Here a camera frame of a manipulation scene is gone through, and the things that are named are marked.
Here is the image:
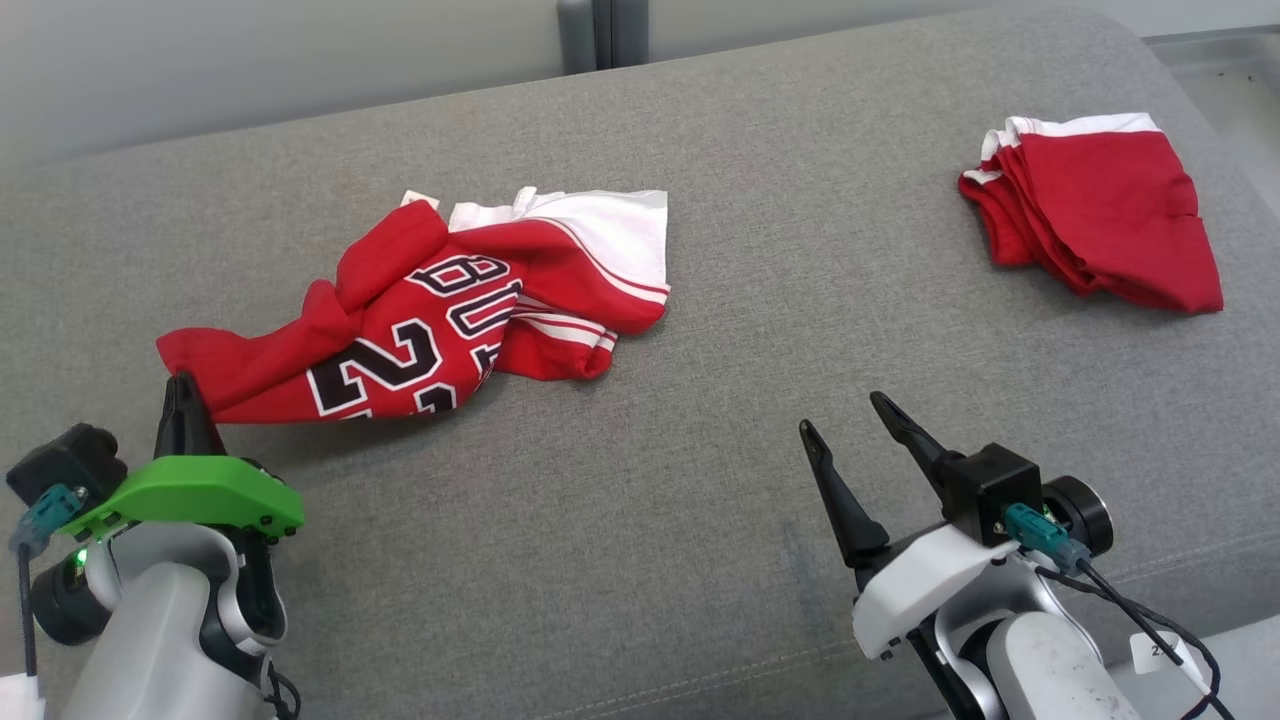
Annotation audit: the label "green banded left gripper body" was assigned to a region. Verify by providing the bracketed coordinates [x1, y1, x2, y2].
[60, 455, 306, 546]

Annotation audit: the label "red shorts with white stripes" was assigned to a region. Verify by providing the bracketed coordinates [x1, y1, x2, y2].
[957, 112, 1225, 316]

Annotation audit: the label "white cable label tag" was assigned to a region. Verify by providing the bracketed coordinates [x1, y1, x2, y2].
[1130, 630, 1206, 691]
[0, 675, 46, 720]

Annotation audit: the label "right black cable teal connector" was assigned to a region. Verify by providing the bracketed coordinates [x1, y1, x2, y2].
[1003, 503, 1223, 720]

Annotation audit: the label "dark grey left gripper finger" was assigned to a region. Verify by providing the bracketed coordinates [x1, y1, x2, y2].
[153, 373, 193, 459]
[188, 373, 229, 457]

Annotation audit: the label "left black cable teal connector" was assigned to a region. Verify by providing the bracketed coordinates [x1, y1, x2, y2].
[10, 485, 86, 681]

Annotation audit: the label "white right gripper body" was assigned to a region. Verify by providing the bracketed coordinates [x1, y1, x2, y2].
[852, 520, 1021, 661]

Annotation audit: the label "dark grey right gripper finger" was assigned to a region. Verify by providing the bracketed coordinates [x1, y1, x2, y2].
[870, 391, 966, 493]
[798, 420, 891, 569]

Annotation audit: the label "red jersey with white sleeves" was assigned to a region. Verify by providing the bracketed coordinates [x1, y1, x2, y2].
[155, 185, 671, 426]

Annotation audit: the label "black cable teal connector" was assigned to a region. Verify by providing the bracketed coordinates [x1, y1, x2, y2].
[10, 485, 86, 681]
[1003, 503, 1223, 720]

